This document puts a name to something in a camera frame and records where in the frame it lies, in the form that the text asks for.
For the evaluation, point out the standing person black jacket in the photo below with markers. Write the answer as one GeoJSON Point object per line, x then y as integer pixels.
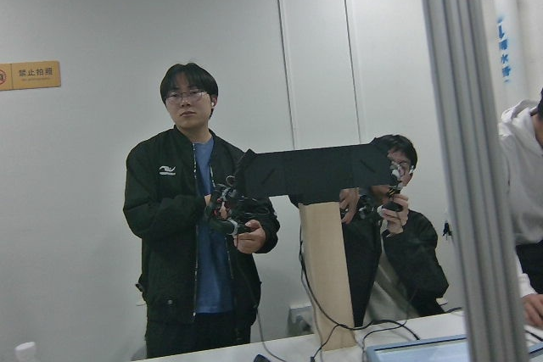
{"type": "Point", "coordinates": [201, 286]}

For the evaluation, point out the seated person with device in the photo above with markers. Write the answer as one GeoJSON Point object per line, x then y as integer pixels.
{"type": "Point", "coordinates": [390, 249]}

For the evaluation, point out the person in white hoodie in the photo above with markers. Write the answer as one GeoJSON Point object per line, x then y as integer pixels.
{"type": "Point", "coordinates": [520, 138]}

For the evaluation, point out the blue teach pendant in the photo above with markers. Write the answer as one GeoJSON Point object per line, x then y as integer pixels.
{"type": "Point", "coordinates": [440, 349]}

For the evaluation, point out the plastic water bottle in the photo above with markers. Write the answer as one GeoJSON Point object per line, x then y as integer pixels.
{"type": "Point", "coordinates": [26, 352]}

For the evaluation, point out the wooden post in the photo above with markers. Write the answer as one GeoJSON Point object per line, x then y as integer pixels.
{"type": "Point", "coordinates": [326, 270]}

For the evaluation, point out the wooden wall sign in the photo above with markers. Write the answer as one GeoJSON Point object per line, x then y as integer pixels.
{"type": "Point", "coordinates": [30, 75]}

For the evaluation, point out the aluminium frame post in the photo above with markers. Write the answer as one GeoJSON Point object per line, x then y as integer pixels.
{"type": "Point", "coordinates": [475, 186]}

